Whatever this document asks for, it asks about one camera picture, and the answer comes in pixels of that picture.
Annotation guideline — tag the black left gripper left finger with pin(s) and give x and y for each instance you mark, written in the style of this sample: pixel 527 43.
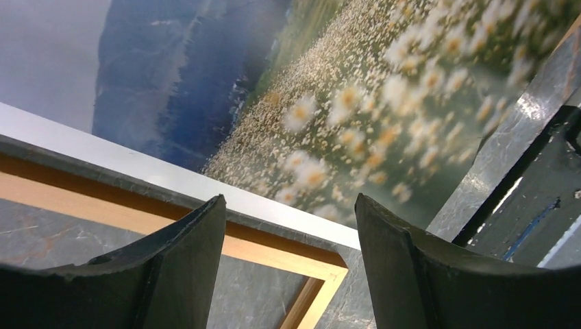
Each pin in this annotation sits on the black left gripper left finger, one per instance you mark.
pixel 163 280

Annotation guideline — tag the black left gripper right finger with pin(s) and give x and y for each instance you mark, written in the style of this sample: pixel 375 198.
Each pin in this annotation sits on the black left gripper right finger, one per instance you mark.
pixel 418 280

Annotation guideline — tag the wooden picture frame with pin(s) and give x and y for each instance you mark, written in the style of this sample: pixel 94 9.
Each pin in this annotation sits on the wooden picture frame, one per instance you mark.
pixel 40 186

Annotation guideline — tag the landscape photo print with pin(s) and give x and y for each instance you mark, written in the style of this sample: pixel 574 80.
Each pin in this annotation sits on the landscape photo print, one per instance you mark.
pixel 289 108

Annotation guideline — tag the brown backing board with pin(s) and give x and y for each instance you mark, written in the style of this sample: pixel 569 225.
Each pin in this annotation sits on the brown backing board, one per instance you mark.
pixel 576 24

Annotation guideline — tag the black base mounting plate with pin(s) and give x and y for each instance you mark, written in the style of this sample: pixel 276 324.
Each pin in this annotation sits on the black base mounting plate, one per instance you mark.
pixel 536 202

